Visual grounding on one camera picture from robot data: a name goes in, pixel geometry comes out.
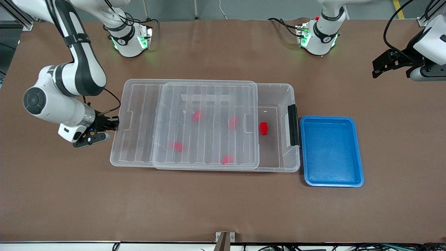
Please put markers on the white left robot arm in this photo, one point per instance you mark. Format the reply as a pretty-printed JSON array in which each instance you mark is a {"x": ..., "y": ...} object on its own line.
[{"x": 322, "y": 42}]

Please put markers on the blue plastic tray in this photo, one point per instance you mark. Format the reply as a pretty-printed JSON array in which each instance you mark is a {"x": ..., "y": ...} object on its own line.
[{"x": 331, "y": 153}]

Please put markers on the red block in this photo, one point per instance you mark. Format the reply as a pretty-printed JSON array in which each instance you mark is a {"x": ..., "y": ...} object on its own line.
[
  {"x": 178, "y": 146},
  {"x": 263, "y": 128},
  {"x": 197, "y": 116},
  {"x": 227, "y": 159},
  {"x": 233, "y": 122}
]

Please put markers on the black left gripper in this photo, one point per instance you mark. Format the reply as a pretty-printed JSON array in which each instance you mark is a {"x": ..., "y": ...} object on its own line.
[{"x": 403, "y": 59}]

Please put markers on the brown paper table cover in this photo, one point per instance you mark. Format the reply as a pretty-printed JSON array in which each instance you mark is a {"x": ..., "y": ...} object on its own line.
[{"x": 87, "y": 195}]

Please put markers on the metal table edge bracket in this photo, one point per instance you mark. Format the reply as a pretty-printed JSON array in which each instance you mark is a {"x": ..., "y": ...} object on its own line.
[{"x": 224, "y": 238}]

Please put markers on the clear plastic storage box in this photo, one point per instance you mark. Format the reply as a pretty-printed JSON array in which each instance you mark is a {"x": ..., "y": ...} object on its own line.
[{"x": 275, "y": 153}]

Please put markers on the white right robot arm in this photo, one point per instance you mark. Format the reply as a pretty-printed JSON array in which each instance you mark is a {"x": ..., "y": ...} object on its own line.
[{"x": 83, "y": 66}]

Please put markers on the aluminium frame post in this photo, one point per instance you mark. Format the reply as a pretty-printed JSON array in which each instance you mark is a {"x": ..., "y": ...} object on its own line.
[
  {"x": 422, "y": 21},
  {"x": 26, "y": 25}
]

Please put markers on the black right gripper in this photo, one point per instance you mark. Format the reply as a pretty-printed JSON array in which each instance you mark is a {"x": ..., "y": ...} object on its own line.
[{"x": 101, "y": 122}]

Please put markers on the clear plastic box lid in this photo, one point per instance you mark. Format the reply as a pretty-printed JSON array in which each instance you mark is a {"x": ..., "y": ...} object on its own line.
[{"x": 139, "y": 122}]

